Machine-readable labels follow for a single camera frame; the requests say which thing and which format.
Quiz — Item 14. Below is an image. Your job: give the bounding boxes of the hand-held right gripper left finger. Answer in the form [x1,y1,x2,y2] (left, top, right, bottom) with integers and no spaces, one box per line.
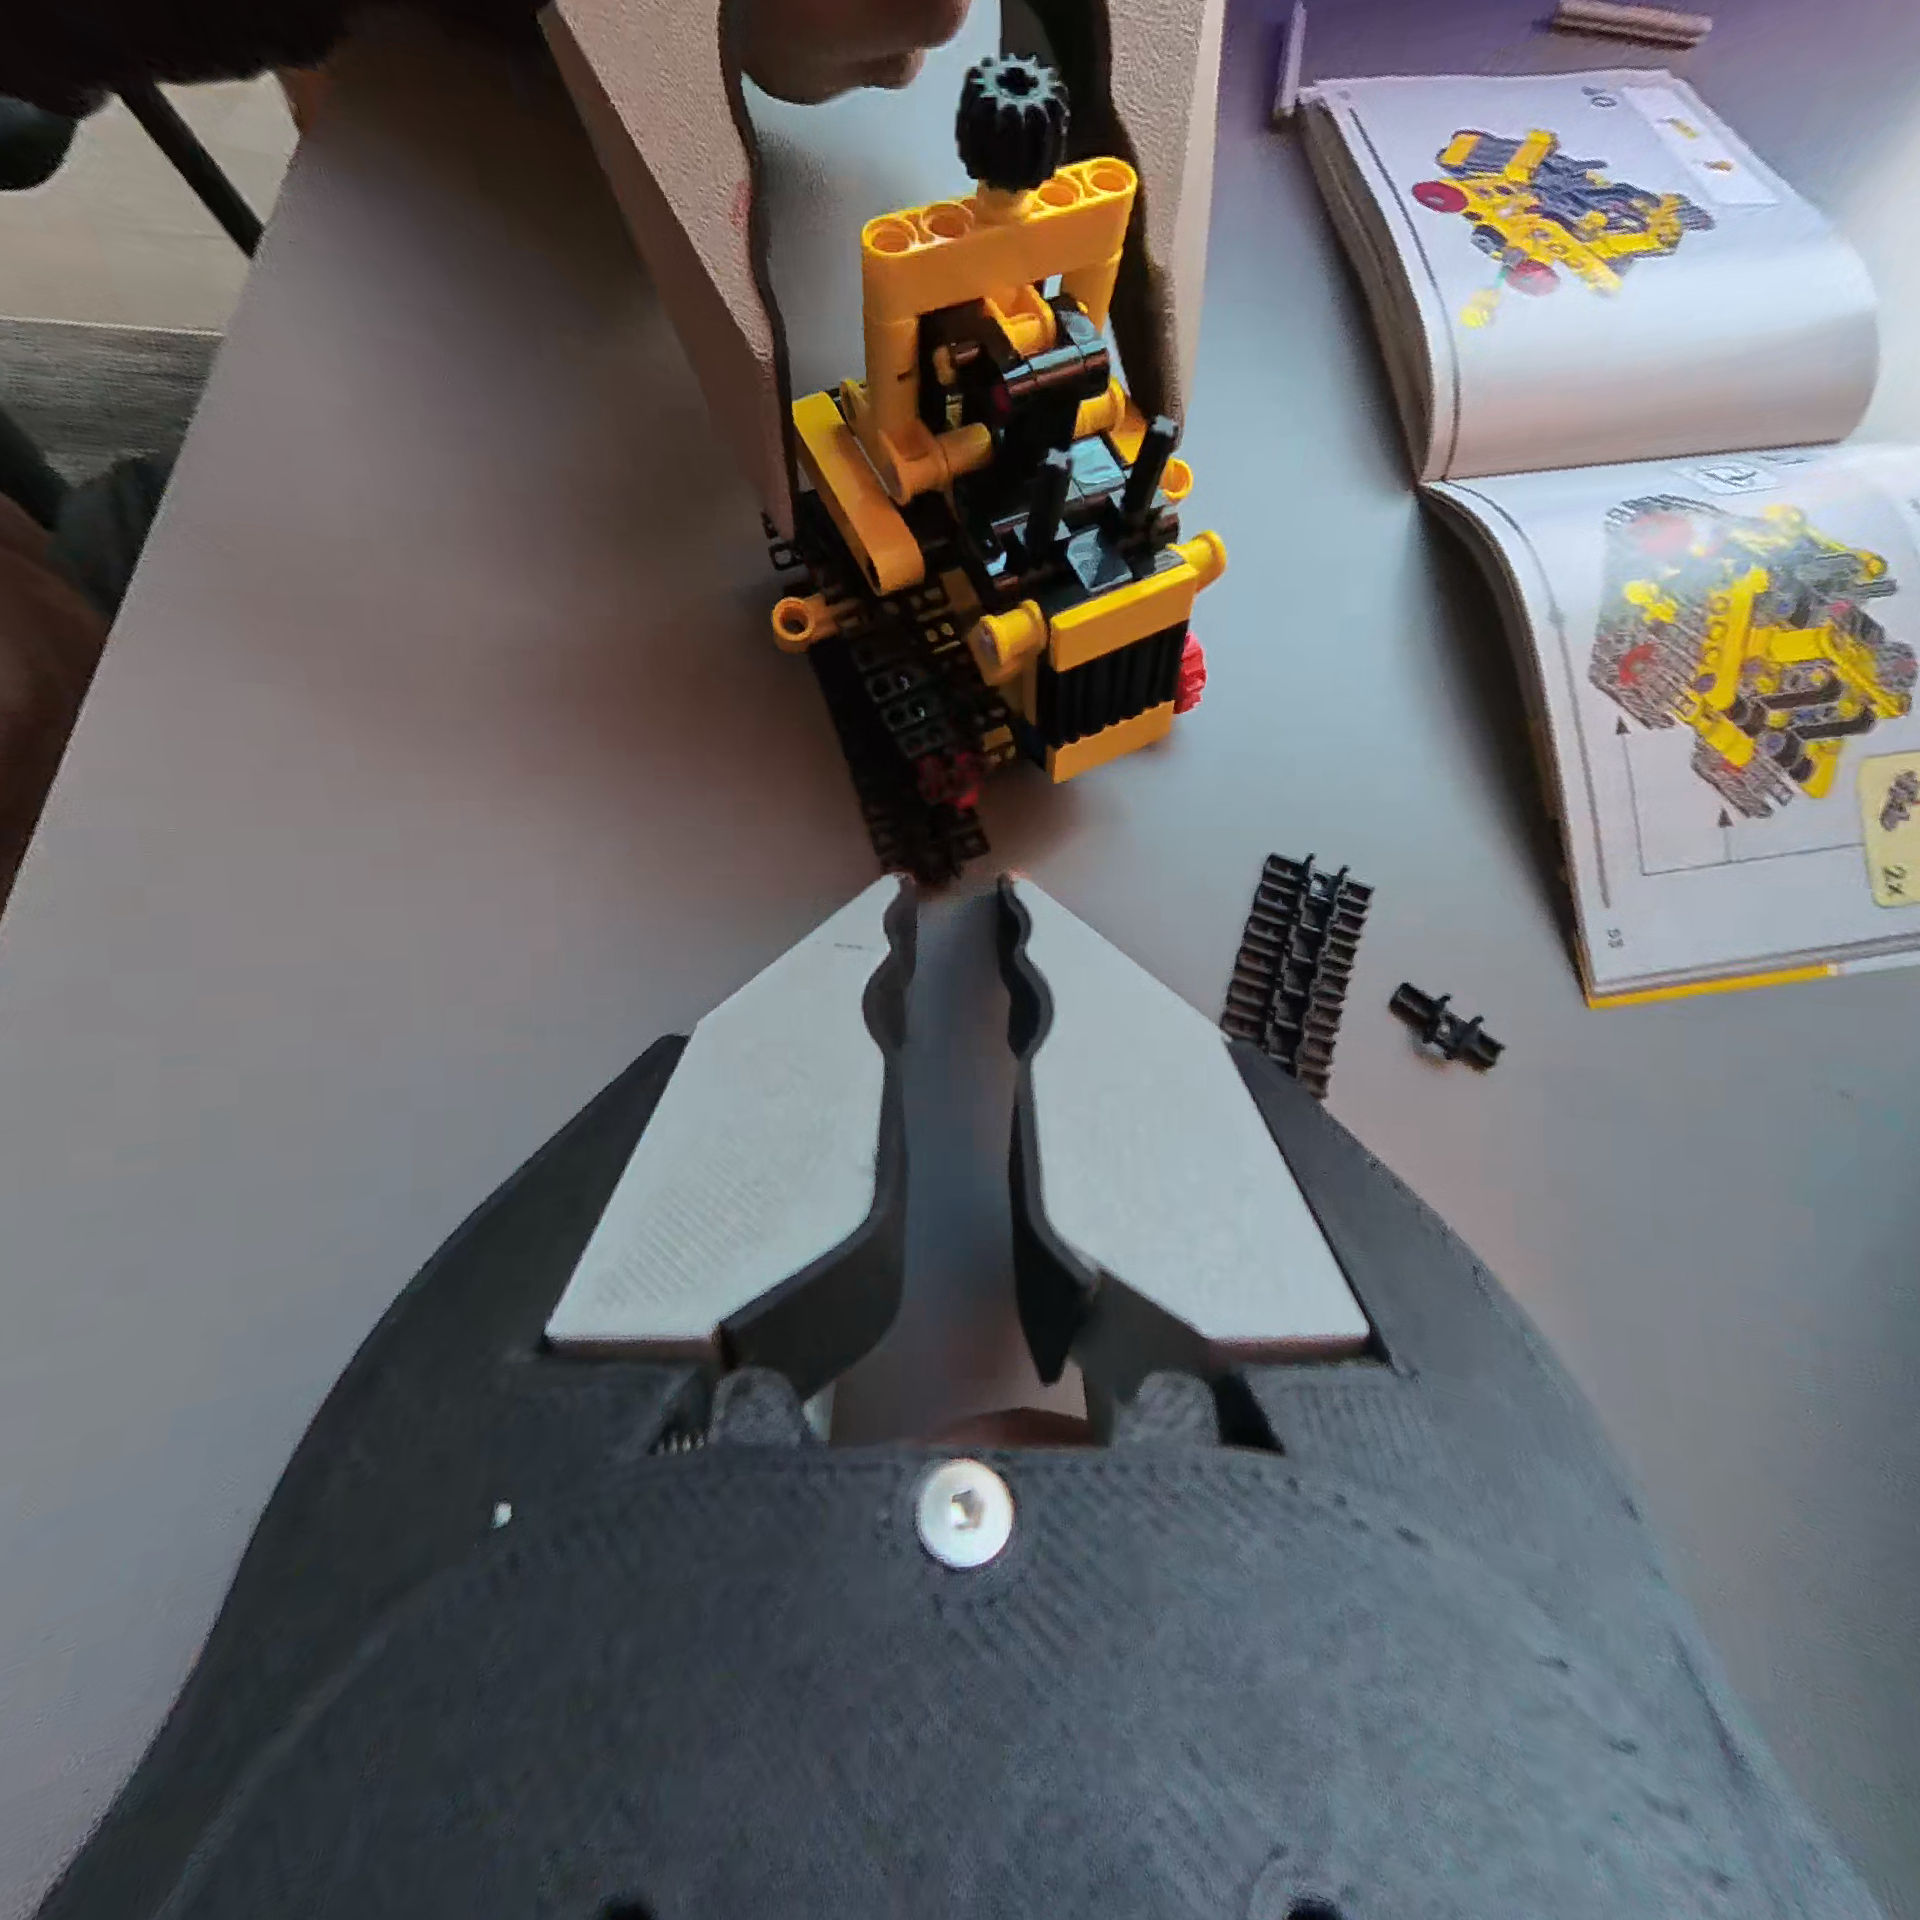
[543,874,922,1400]

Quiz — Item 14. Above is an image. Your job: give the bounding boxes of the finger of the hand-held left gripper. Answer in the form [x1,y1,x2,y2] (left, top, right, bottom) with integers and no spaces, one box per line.
[1034,0,1225,456]
[540,0,799,530]

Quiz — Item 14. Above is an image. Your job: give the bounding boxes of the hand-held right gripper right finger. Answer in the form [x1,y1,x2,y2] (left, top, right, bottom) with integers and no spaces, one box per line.
[996,874,1371,1447]

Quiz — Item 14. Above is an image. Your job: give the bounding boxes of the yellow black lego bulldozer model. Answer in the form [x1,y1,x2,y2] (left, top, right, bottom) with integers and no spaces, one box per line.
[764,53,1231,891]

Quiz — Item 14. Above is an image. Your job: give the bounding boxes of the black lego track segment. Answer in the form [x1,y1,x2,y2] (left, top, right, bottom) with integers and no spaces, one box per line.
[1217,853,1375,1100]

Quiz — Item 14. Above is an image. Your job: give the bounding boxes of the small black lego connector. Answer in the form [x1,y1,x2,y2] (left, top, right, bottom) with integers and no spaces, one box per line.
[1386,982,1505,1070]

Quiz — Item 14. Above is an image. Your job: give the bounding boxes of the open lego instruction booklet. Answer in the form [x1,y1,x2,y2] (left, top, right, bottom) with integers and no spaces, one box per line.
[1296,66,1920,1009]

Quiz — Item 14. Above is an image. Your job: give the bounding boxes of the person's left hand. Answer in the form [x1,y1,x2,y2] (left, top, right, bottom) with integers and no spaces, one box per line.
[741,0,970,108]

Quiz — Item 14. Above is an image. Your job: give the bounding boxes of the black chair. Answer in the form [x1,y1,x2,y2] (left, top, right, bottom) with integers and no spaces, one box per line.
[0,0,349,261]

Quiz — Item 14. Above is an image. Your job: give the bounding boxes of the dark cloth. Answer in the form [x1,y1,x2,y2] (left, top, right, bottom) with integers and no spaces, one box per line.
[56,454,178,610]

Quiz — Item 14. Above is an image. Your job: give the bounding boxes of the person's brown clothed body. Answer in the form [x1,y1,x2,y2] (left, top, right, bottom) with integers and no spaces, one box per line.
[0,405,114,918]

